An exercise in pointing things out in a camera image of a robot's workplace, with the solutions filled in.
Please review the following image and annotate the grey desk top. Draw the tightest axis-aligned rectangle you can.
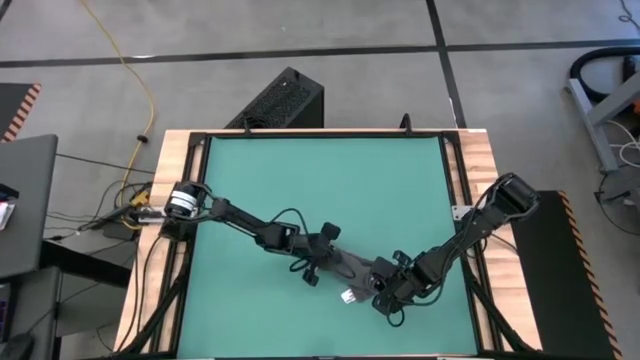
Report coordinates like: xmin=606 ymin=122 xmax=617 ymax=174
xmin=0 ymin=133 xmax=59 ymax=280

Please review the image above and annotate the white item on desk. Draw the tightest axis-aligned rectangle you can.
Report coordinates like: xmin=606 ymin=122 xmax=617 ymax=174
xmin=0 ymin=201 xmax=16 ymax=232

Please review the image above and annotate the black diagonal frame strut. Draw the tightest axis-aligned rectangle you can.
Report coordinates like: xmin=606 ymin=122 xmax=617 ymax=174
xmin=117 ymin=279 xmax=184 ymax=360
xmin=464 ymin=269 xmax=534 ymax=356

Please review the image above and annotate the grey towel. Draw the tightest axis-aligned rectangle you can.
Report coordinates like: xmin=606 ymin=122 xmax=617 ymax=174
xmin=332 ymin=249 xmax=389 ymax=305

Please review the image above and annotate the white cable bundle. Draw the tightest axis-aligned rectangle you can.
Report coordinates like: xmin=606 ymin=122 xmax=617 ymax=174
xmin=607 ymin=118 xmax=640 ymax=169

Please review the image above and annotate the black hose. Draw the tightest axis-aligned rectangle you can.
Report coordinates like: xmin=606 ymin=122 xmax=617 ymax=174
xmin=569 ymin=45 xmax=640 ymax=104

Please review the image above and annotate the grey metal stand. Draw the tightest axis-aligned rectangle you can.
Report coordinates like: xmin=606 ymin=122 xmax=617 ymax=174
xmin=564 ymin=69 xmax=640 ymax=174

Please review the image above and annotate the black computer tower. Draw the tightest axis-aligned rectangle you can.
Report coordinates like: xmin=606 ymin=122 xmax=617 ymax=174
xmin=224 ymin=66 xmax=325 ymax=130

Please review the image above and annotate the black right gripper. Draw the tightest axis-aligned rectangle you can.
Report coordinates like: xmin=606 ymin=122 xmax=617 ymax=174
xmin=370 ymin=250 xmax=432 ymax=317

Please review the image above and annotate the grey side cart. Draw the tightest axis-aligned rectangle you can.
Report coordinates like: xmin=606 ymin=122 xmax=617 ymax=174
xmin=9 ymin=237 xmax=139 ymax=360

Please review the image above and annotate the small black striped-edge floor mat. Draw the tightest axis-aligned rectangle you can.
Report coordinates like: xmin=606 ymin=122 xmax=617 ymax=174
xmin=0 ymin=83 xmax=42 ymax=144

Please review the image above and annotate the large black striped-edge floor mat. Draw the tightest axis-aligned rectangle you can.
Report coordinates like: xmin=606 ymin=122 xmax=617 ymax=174
xmin=502 ymin=189 xmax=624 ymax=360

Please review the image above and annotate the green table mat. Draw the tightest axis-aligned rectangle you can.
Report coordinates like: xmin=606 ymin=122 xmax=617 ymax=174
xmin=177 ymin=135 xmax=479 ymax=357

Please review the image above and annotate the black metal table frame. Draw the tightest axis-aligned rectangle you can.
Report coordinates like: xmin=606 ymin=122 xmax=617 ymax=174
xmin=167 ymin=130 xmax=501 ymax=360

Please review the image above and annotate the grey round stand base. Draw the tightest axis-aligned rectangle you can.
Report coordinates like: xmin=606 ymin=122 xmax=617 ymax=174
xmin=593 ymin=164 xmax=640 ymax=251

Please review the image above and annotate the yellow power cable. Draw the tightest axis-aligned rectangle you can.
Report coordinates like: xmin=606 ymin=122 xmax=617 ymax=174
xmin=79 ymin=0 xmax=157 ymax=204

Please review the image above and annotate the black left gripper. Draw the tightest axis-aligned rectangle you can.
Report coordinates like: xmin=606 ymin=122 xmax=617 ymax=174
xmin=293 ymin=221 xmax=369 ymax=288

